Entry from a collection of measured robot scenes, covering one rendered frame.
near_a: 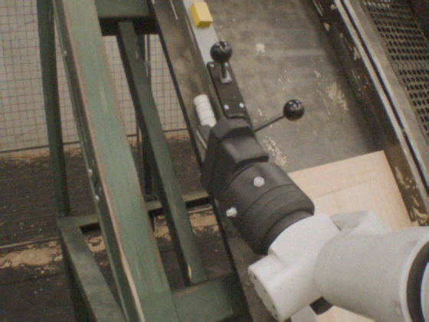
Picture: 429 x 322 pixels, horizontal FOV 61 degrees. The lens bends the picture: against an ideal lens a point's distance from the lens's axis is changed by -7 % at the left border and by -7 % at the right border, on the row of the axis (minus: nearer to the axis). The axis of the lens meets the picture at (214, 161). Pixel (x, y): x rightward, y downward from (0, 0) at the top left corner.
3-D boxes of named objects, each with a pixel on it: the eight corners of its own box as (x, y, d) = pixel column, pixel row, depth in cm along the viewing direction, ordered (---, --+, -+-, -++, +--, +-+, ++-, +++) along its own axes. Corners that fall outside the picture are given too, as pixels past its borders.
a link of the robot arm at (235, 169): (195, 118, 46) (248, 180, 39) (260, 110, 51) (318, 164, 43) (182, 195, 54) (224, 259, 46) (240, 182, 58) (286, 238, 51)
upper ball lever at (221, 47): (218, 92, 75) (212, 60, 62) (212, 75, 75) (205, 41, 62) (237, 86, 75) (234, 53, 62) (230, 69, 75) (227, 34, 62)
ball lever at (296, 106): (237, 146, 70) (303, 113, 63) (231, 126, 71) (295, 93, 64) (248, 146, 73) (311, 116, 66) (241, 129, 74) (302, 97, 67)
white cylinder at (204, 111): (191, 102, 75) (202, 139, 73) (196, 94, 72) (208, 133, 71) (204, 100, 76) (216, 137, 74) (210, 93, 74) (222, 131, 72)
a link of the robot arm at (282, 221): (218, 217, 40) (279, 303, 33) (302, 170, 43) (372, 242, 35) (233, 266, 48) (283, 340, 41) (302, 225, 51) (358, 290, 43)
